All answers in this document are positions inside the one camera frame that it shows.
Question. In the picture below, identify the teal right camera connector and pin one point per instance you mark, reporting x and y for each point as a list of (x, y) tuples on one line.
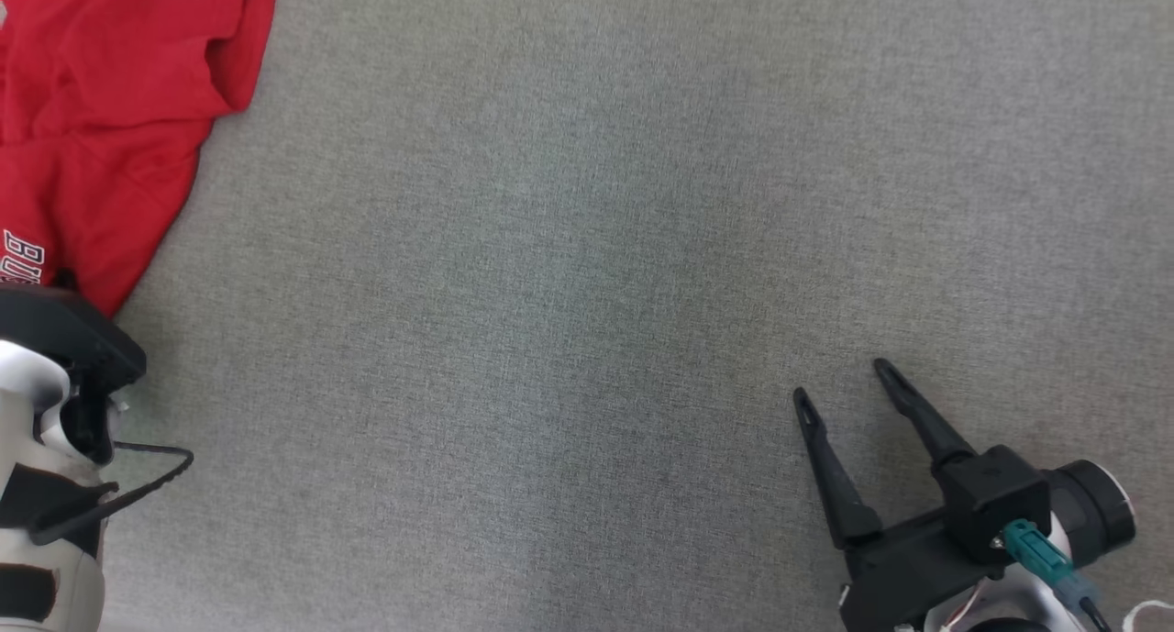
[(1036, 549)]

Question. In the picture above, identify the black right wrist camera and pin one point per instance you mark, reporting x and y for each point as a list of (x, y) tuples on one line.
[(991, 499)]

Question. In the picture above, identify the red shorts white waistband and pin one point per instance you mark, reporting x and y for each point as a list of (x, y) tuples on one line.
[(101, 109)]

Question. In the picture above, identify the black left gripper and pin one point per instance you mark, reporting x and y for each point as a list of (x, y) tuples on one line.
[(73, 338)]

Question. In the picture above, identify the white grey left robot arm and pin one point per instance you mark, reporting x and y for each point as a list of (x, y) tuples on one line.
[(18, 403)]

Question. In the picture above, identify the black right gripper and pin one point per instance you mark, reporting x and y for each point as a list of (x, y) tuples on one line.
[(899, 577)]

